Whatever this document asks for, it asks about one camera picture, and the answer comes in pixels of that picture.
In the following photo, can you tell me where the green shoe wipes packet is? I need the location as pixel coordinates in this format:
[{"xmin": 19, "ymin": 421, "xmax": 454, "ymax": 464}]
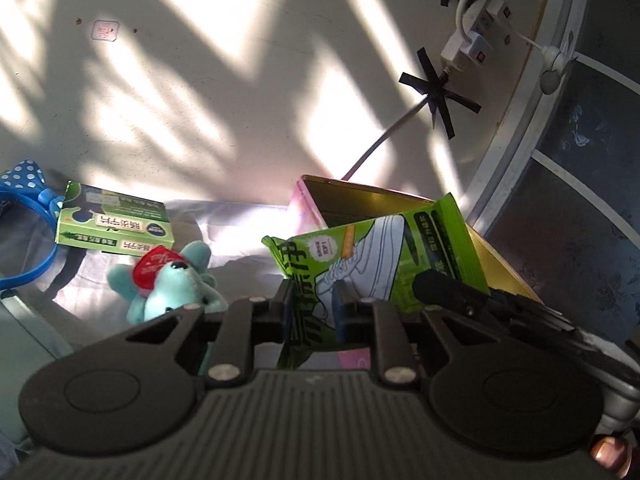
[{"xmin": 262, "ymin": 194, "xmax": 489, "ymax": 370}]

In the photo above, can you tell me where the teal plush toy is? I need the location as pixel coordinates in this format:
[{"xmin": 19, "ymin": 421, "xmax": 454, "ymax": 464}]
[{"xmin": 107, "ymin": 240, "xmax": 229, "ymax": 325}]

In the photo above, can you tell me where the green white toothpaste box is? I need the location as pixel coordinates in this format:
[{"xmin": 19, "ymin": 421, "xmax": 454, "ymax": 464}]
[{"xmin": 55, "ymin": 181, "xmax": 175, "ymax": 257}]

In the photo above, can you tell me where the blue polka dot headband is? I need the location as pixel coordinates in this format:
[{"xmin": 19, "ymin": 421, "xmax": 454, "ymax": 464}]
[{"xmin": 1, "ymin": 158, "xmax": 63, "ymax": 290}]

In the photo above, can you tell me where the person's right hand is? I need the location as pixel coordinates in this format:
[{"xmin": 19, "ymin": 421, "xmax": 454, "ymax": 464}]
[{"xmin": 590, "ymin": 436, "xmax": 634, "ymax": 479}]

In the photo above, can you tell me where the teal zip pouch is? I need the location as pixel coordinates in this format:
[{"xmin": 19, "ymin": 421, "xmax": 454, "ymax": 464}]
[{"xmin": 1, "ymin": 289, "xmax": 73, "ymax": 453}]

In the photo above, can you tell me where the black tape cross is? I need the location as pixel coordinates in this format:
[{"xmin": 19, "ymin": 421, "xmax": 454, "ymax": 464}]
[{"xmin": 399, "ymin": 48, "xmax": 482, "ymax": 140}]

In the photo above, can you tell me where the white power strip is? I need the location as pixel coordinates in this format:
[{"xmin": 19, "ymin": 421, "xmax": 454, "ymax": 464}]
[{"xmin": 440, "ymin": 0, "xmax": 512, "ymax": 72}]

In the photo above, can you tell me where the small white usb fan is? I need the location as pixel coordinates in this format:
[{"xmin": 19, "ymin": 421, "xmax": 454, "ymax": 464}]
[{"xmin": 512, "ymin": 29, "xmax": 577, "ymax": 96}]

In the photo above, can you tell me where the white flat power cable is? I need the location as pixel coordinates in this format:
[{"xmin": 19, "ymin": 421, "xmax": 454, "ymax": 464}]
[{"xmin": 342, "ymin": 66, "xmax": 452, "ymax": 182}]

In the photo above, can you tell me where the white wall sticker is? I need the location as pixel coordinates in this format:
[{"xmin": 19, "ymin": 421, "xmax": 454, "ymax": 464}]
[{"xmin": 91, "ymin": 20, "xmax": 119, "ymax": 42}]

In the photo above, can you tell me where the white window frame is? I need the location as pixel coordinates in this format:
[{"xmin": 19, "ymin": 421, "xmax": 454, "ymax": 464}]
[{"xmin": 470, "ymin": 0, "xmax": 639, "ymax": 269}]

